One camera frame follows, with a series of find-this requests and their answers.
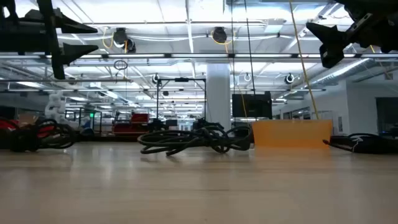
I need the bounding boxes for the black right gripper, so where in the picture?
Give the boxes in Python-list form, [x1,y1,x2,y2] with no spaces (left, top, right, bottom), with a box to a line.
[305,0,398,69]

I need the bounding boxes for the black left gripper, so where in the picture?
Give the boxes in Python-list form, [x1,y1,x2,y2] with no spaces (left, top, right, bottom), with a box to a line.
[0,0,100,80]

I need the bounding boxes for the large black USB-C cable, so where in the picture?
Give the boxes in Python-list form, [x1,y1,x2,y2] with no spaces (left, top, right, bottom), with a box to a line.
[136,119,253,157]

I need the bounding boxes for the white robot figure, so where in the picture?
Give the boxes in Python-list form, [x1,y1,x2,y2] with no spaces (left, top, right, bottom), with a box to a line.
[44,91,80,130]

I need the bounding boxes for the orange plastic tray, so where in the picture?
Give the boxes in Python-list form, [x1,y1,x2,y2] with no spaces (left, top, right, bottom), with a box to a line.
[251,119,333,149]

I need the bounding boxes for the black hanging monitor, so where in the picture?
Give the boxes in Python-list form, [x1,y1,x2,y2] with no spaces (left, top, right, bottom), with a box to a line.
[231,92,274,120]

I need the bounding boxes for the red tool cart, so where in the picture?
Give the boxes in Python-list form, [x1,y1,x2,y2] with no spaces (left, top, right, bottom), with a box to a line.
[112,112,150,135]

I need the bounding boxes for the white square column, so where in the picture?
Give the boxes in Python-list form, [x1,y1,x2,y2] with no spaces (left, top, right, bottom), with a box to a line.
[205,63,232,131]

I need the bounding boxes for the long ceiling light strip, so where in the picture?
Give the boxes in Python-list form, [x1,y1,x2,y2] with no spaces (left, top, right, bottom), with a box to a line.
[0,53,398,60]

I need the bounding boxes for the yellow hanging power cable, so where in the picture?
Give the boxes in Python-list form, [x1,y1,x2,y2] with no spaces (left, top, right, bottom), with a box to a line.
[288,0,320,121]

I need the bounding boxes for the black ceiling cord reel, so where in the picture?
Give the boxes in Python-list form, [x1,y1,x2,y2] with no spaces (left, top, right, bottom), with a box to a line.
[211,26,229,45]
[112,27,137,54]

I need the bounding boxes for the black hanging power cable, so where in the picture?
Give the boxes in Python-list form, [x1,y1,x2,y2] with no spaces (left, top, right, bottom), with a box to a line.
[243,0,257,95]

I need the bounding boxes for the black metal frame rig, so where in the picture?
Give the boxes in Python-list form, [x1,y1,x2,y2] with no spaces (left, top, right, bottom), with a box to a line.
[155,77,207,126]

